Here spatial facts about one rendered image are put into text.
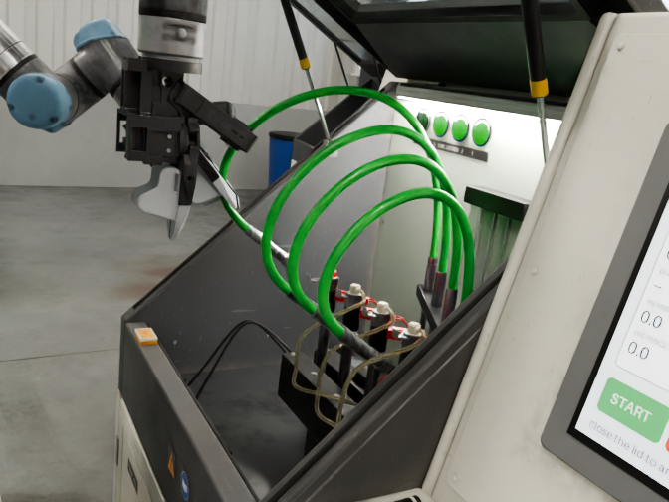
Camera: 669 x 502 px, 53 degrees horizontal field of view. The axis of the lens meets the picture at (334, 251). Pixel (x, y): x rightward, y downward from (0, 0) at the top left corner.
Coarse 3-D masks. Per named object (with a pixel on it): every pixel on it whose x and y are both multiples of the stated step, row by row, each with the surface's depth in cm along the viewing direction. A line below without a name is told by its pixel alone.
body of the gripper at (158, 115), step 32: (128, 64) 74; (160, 64) 74; (192, 64) 76; (128, 96) 77; (160, 96) 77; (128, 128) 74; (160, 128) 76; (192, 128) 77; (128, 160) 75; (160, 160) 77
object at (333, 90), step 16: (304, 96) 107; (320, 96) 107; (368, 96) 109; (384, 96) 109; (272, 112) 106; (400, 112) 111; (416, 128) 112; (224, 160) 107; (224, 176) 108; (432, 176) 115; (224, 208) 109; (240, 224) 110; (432, 240) 118; (432, 256) 118
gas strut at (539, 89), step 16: (528, 0) 73; (528, 16) 74; (528, 32) 75; (528, 48) 76; (528, 64) 77; (544, 64) 76; (544, 80) 77; (544, 96) 78; (544, 112) 79; (544, 128) 80; (544, 144) 81; (544, 160) 83
